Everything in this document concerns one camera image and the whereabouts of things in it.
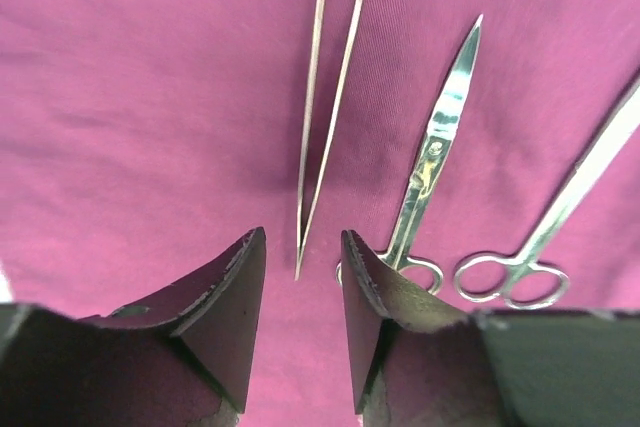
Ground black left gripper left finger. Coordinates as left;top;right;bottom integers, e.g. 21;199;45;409
1;228;266;426

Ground steel surgical scissors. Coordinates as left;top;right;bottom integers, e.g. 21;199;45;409
453;78;639;310

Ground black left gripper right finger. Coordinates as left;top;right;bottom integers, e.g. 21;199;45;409
341;230;639;426

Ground purple cloth wrap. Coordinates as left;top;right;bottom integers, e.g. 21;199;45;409
1;0;639;426

